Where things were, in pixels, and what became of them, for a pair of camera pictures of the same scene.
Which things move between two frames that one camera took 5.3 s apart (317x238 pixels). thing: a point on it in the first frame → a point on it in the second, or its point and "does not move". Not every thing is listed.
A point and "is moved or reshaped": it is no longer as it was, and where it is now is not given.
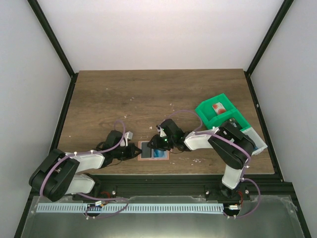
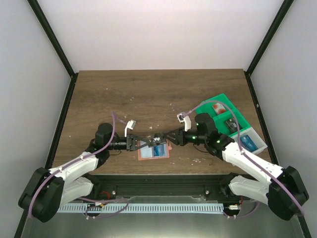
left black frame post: (47, 28) does not move
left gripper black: (129, 151) → (130, 144)
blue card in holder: (158, 153) does not move
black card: (146, 151) is moved or reshaped
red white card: (219, 108) does not move
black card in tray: (235, 123) does not move
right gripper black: (156, 142) → (181, 137)
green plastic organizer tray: (219, 109) does not move
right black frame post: (284, 9) does not move
